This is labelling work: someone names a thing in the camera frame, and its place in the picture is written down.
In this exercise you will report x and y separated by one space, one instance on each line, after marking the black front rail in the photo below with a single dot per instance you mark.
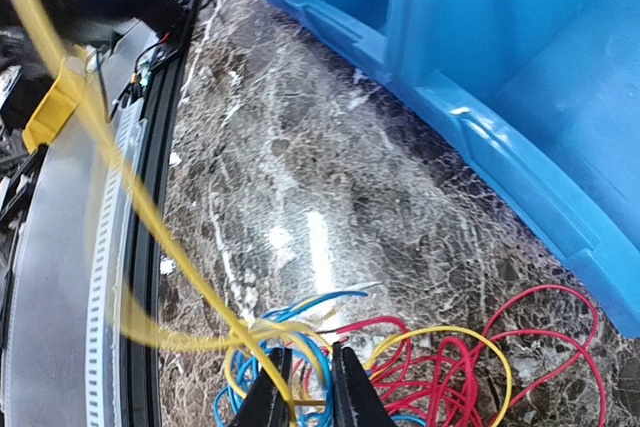
164 73

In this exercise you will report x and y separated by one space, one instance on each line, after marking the blue three-compartment plastic bin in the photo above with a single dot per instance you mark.
540 98

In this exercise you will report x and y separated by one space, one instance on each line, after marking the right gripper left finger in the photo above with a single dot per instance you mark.
264 406

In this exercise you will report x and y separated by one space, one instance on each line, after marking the yellow box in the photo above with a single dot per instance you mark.
59 102

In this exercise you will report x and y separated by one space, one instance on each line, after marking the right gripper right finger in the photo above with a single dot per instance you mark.
355 401

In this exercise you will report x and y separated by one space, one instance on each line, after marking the white slotted cable duct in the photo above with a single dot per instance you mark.
104 370

